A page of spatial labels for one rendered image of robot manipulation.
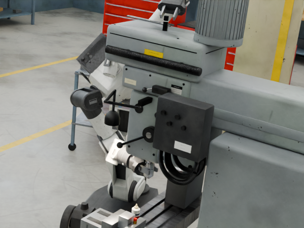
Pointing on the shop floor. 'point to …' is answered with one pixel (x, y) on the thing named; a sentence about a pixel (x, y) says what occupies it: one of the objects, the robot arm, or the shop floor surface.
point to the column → (251, 185)
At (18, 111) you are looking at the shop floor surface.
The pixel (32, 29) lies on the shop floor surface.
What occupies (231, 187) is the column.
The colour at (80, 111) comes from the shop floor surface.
